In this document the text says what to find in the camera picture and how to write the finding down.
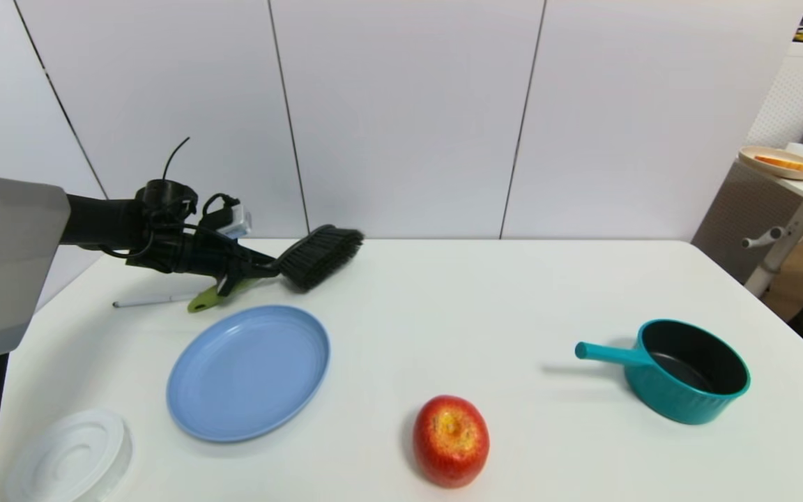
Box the blue round plate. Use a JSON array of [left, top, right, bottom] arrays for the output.
[[166, 305, 331, 443]]

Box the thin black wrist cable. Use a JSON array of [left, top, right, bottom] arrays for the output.
[[100, 137, 278, 281]]

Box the red apple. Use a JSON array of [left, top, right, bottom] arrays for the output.
[[413, 395, 491, 488]]

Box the teal saucepan with handle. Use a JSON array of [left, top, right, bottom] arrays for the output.
[[575, 319, 751, 425]]

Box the white pen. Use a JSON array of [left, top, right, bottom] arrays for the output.
[[113, 294, 197, 308]]

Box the orange bread slice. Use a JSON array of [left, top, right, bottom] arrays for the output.
[[754, 155, 803, 173]]

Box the beige shallow dish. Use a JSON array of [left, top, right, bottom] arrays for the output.
[[737, 146, 803, 181]]

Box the white round plastic lid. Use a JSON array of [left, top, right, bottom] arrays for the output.
[[6, 409, 132, 502]]

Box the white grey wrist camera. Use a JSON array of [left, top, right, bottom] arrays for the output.
[[217, 202, 254, 240]]

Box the green handled black bristle brush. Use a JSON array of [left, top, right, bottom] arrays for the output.
[[188, 225, 365, 314]]

